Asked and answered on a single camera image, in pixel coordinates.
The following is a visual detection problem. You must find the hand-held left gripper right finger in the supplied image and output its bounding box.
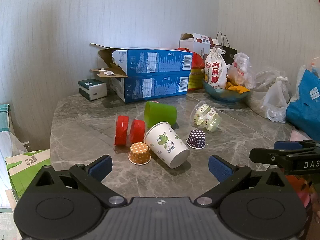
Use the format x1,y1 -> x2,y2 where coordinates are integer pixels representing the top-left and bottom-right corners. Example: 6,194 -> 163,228
194,154 -> 288,208

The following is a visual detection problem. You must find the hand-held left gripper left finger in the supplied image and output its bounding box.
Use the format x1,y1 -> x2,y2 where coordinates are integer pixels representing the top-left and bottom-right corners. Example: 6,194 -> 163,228
32,154 -> 127,208

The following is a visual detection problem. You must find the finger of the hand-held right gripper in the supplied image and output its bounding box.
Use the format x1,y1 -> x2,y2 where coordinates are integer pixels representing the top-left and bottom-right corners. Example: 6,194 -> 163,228
274,140 -> 320,153
249,147 -> 302,167

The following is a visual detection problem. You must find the white floral paper cup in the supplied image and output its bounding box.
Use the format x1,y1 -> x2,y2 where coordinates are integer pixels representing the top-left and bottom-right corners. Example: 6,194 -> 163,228
144,121 -> 190,169

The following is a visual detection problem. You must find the purple dotted paper cup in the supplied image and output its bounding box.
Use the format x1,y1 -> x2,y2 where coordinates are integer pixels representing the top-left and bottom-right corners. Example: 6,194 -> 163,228
186,129 -> 206,150

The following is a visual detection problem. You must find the orange dotted paper cup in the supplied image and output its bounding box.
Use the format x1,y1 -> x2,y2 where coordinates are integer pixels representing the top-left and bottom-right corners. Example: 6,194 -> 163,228
128,142 -> 152,165

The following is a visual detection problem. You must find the red plastic cup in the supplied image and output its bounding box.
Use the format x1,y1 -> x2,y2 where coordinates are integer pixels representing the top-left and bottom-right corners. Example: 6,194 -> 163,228
114,115 -> 129,146
129,119 -> 146,146

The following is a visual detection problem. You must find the clear printed plastic cup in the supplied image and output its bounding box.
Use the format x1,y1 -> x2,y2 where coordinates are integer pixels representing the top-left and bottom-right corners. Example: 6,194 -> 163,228
190,101 -> 222,132

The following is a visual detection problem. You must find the green plastic cup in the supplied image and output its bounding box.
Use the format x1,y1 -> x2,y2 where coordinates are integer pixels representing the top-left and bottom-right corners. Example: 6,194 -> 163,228
144,101 -> 177,128

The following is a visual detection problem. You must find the blue shopping bag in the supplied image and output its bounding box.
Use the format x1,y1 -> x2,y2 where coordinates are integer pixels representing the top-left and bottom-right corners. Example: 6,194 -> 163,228
286,65 -> 320,140

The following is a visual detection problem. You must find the clear plastic bag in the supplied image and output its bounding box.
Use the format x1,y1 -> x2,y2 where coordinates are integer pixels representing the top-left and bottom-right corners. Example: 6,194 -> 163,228
250,67 -> 292,123

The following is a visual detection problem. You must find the teal bowl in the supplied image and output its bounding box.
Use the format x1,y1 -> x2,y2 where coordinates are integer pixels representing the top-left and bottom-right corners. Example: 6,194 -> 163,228
202,80 -> 251,103

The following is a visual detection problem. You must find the orange snack packet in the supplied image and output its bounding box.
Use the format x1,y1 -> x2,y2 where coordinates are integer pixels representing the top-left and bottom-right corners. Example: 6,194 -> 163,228
225,78 -> 250,94

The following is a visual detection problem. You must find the green and white paper bag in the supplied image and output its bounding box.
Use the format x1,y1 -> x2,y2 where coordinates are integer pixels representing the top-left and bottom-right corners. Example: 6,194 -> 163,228
5,149 -> 52,197

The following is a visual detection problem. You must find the green white tissue pack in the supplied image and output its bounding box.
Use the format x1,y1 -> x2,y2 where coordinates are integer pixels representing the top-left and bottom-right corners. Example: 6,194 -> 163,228
77,79 -> 108,102

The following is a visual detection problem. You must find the clear bag of snacks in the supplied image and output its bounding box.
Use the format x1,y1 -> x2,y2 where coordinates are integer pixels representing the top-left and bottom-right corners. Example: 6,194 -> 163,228
227,52 -> 256,90

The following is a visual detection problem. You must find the red and yellow box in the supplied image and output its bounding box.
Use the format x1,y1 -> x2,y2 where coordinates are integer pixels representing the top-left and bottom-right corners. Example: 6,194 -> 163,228
177,47 -> 208,91

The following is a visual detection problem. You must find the white plastic bag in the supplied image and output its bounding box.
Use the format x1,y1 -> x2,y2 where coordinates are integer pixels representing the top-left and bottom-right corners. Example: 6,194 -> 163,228
0,129 -> 28,161

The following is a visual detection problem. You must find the blue cardboard box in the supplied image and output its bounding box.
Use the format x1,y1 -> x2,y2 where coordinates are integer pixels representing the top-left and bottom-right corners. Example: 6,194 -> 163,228
90,67 -> 190,104
90,43 -> 193,78

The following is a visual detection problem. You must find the green plaid cloth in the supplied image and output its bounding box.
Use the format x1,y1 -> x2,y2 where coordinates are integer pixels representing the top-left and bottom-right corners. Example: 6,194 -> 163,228
0,103 -> 12,132

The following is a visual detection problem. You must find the printed cardboard box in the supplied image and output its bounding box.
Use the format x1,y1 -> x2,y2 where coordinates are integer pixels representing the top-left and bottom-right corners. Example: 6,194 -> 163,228
0,211 -> 22,240

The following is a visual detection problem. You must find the black paper bag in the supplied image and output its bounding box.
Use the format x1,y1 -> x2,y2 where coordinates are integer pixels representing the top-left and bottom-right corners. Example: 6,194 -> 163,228
215,32 -> 238,63

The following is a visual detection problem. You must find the white and red cardboard box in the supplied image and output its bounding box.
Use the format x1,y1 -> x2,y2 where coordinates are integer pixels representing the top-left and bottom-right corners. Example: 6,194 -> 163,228
179,33 -> 222,55

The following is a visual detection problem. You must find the white drawstring pouch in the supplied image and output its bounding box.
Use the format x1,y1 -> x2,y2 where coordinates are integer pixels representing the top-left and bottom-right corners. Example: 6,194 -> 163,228
204,46 -> 228,89

